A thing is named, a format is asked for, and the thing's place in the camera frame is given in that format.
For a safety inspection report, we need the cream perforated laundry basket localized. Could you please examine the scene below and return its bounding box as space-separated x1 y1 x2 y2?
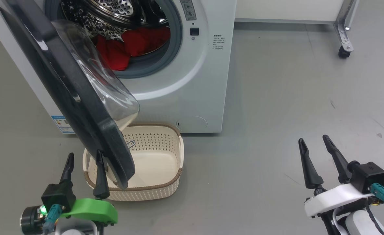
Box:
83 123 184 201

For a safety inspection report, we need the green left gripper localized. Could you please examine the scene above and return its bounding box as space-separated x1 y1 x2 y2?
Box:
20 149 118 235

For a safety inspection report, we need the teal left camera cable connector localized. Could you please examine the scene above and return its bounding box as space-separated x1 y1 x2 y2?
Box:
43 204 62 234

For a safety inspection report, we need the white front-load washing machine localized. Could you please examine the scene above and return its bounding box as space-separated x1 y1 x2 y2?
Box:
0 0 237 134

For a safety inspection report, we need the washing machine glass door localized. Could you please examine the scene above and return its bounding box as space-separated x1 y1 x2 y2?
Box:
0 0 140 190

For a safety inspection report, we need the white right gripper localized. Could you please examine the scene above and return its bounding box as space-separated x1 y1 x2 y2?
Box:
298 135 384 218

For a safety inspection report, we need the grey warning label sticker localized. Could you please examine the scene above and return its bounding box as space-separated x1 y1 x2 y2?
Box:
181 0 197 21

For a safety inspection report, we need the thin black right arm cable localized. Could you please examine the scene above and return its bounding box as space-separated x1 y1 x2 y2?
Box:
365 206 384 235

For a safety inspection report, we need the blue energy label sticker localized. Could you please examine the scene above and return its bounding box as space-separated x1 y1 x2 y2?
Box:
51 115 76 134

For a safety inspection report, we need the metal cart leg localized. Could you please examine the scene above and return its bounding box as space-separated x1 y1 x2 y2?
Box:
334 0 360 53

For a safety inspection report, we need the red garment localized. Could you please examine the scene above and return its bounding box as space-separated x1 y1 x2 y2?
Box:
96 27 171 71

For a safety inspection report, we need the small printed text sticker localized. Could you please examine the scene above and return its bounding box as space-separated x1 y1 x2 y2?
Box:
213 34 226 51

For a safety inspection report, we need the round drain filter cover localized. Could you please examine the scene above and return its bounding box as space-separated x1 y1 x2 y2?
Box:
176 116 208 130

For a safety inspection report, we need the steel washer drum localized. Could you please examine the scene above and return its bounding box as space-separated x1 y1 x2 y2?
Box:
61 0 170 41

